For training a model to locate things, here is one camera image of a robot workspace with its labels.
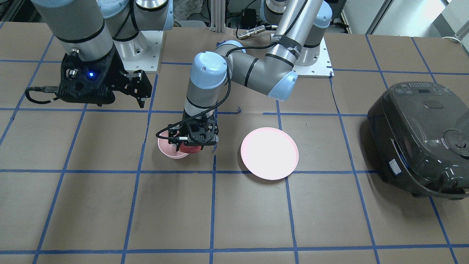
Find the red yellow apple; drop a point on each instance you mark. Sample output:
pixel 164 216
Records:
pixel 189 149

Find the pink bowl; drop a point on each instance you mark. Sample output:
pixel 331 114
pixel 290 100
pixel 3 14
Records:
pixel 169 150

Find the pink plate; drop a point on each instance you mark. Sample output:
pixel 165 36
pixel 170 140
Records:
pixel 269 153

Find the black rice cooker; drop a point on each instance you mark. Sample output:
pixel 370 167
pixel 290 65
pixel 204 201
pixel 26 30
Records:
pixel 421 134

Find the aluminium frame post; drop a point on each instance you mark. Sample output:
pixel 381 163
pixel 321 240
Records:
pixel 218 16

